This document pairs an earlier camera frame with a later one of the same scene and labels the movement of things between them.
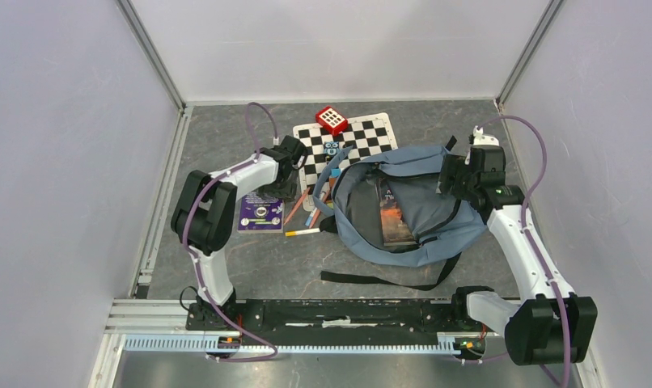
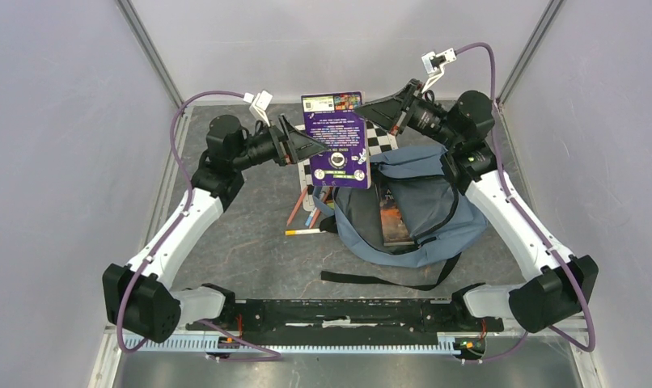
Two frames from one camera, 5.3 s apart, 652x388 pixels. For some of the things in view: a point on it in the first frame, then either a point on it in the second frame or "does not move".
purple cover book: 260,214 to 332,119
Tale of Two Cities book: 395,230 does not move
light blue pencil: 310,217 does not move
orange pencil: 298,205 does not move
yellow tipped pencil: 311,230 does not move
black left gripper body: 284,189 to 280,147
